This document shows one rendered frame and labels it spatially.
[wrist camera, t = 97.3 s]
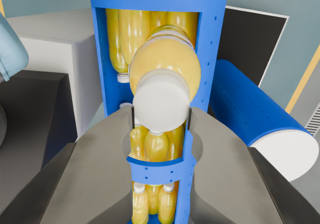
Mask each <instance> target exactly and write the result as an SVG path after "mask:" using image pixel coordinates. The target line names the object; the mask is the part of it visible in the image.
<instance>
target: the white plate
mask: <svg viewBox="0 0 320 224"><path fill-rule="evenodd" d="M250 147H255V148H256V149H257V150H258V151H259V152H260V153H261V154H262V155H263V156H264V157H265V158H266V159H267V160H268V161H269V162H270V163H271V164H272V165H273V166H274V167H275V168H276V169H277V170H278V171H279V172H280V173H281V174H282V175H283V176H284V177H285V178H286V179H287V180H288V181H289V182H290V181H292V180H294V179H296V178H298V177H300V176H302V175H303V174H304V173H306V172H307V171H308V170H309V169H310V168H311V167H312V166H313V165H314V163H315V161H316V159H317V157H318V154H319V146H318V143H317V141H316V140H315V139H314V138H313V137H312V136H311V135H310V134H308V133H306V132H304V131H300V130H294V129H286V130H280V131H275V132H271V133H269V134H267V135H264V136H263V137H261V138H259V139H258V140H256V141H255V142H254V143H253V144H252V145H251V146H250Z"/></svg>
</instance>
